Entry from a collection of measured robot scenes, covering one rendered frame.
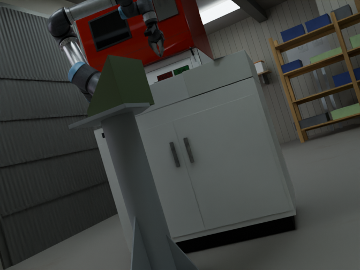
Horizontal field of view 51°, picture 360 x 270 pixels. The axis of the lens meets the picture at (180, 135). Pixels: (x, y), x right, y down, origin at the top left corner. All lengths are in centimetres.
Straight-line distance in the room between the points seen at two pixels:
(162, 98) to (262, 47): 720
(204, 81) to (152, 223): 80
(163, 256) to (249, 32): 792
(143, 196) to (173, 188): 41
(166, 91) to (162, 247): 83
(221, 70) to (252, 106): 25
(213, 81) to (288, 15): 724
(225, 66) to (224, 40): 743
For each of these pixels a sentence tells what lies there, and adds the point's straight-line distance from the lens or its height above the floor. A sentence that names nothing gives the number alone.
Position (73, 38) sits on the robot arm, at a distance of 220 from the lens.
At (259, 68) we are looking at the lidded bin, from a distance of 857.
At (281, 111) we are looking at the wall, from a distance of 901.
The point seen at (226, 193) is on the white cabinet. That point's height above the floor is 27.
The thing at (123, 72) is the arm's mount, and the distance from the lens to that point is 173.
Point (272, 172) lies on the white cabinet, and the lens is 198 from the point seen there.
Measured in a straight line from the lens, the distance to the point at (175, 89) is 206.
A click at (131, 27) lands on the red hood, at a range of 284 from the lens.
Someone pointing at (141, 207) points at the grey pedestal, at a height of 37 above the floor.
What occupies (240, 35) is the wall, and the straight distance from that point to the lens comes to 933.
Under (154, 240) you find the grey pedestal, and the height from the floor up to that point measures 21.
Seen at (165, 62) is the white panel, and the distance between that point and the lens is 275.
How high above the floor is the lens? 57
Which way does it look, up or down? 2 degrees up
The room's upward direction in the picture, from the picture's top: 17 degrees counter-clockwise
